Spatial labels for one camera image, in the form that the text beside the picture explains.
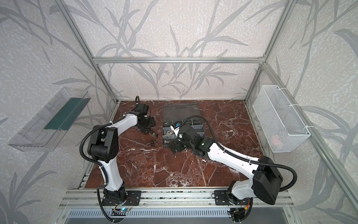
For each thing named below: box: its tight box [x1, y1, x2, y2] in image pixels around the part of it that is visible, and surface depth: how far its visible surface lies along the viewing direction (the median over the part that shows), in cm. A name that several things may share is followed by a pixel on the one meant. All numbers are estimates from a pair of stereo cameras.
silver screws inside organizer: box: [163, 130, 174, 136], surface depth 98 cm
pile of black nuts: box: [142, 128, 159, 148], surface depth 101 cm
